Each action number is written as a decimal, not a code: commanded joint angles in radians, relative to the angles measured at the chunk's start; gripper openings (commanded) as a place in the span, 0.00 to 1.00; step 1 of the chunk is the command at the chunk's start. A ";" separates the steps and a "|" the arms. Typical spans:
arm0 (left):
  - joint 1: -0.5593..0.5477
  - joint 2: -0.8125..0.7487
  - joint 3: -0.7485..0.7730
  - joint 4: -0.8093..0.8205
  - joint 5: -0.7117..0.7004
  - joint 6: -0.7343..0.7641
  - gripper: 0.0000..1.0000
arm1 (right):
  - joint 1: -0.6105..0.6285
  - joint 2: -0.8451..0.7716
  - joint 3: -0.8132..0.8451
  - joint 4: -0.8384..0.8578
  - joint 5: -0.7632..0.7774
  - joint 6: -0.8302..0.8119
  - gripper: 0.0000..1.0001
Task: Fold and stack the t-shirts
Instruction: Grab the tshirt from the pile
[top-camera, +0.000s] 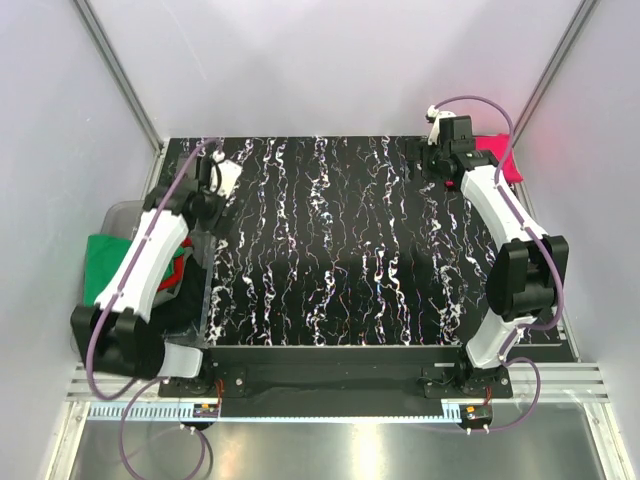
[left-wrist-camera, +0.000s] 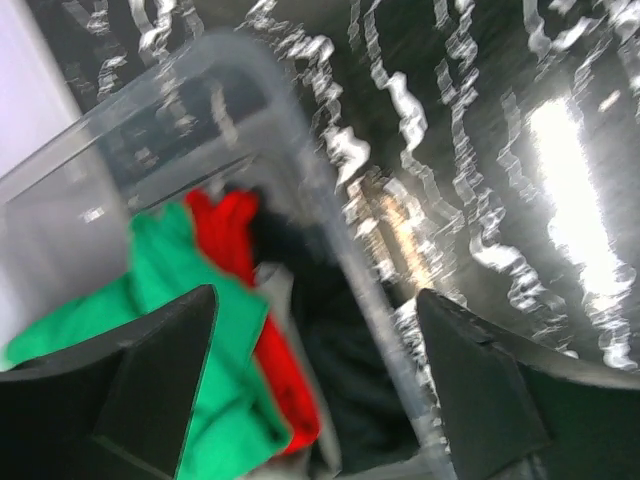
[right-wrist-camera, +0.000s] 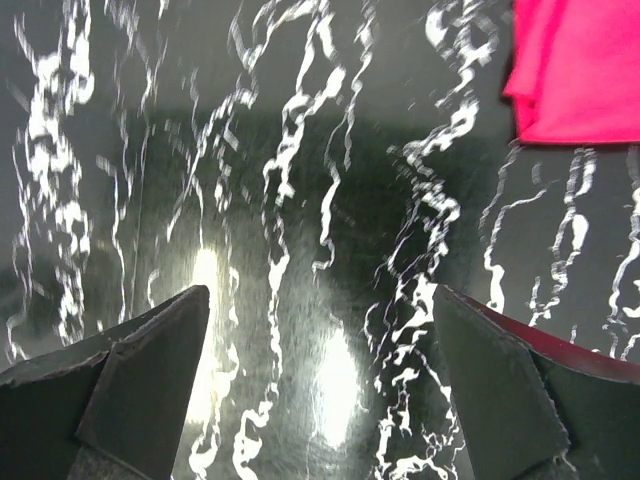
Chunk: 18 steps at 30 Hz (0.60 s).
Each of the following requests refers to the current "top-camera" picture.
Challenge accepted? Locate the green t shirt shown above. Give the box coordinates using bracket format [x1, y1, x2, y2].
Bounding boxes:
[83, 234, 179, 306]

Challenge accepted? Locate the folded pink t shirt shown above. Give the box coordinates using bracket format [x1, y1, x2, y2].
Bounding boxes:
[475, 134, 523, 185]

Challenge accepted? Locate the purple cable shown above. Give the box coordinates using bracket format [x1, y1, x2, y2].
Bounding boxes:
[433, 95, 567, 434]
[85, 137, 221, 479]

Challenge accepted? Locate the black marble pattern mat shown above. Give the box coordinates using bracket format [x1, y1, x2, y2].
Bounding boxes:
[97, 134, 575, 362]

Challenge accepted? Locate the aluminium front rail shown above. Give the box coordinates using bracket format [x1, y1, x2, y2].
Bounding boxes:
[65, 362, 612, 405]

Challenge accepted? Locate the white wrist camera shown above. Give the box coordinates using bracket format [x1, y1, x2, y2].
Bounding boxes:
[426, 105, 456, 146]
[210, 151, 242, 198]

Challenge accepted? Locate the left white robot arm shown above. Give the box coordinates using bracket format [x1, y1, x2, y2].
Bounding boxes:
[71, 152, 242, 396]

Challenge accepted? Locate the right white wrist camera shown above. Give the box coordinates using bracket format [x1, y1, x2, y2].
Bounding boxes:
[426, 105, 456, 146]

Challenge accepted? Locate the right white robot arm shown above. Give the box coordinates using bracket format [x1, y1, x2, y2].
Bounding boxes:
[408, 107, 569, 397]

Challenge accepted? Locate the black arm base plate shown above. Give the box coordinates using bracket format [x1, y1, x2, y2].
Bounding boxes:
[160, 346, 513, 399]

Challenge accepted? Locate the clear plastic bin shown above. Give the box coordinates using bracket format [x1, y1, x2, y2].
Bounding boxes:
[71, 201, 214, 355]

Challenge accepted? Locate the orange connector block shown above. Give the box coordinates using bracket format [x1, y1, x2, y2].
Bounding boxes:
[463, 404, 493, 421]
[193, 403, 220, 418]

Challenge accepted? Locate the right aluminium frame post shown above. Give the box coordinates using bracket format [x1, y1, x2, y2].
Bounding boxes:
[513, 0, 600, 145]

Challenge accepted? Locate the red t shirt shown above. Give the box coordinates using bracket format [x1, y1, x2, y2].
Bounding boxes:
[157, 238, 194, 293]

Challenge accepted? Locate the right orange connector block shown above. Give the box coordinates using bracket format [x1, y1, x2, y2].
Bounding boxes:
[463, 404, 493, 421]

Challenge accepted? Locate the white slotted cable duct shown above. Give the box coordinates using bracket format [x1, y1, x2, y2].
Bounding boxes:
[88, 400, 462, 424]

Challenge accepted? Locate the left aluminium frame post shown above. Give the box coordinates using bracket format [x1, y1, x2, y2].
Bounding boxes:
[71, 0, 164, 155]

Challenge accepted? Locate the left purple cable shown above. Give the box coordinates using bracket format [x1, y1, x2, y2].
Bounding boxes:
[85, 137, 221, 479]

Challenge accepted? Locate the aluminium frame post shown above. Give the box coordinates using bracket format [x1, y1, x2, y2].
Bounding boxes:
[71, 0, 164, 155]
[513, 0, 600, 145]

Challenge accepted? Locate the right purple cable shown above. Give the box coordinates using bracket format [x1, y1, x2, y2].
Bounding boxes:
[433, 95, 567, 434]

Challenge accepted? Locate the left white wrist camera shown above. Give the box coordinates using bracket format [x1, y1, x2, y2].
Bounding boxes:
[210, 151, 242, 198]

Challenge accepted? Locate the black t shirt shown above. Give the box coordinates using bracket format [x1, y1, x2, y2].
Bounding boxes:
[149, 257, 206, 334]

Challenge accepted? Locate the left orange connector block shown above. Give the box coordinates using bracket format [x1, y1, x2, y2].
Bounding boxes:
[193, 403, 220, 418]

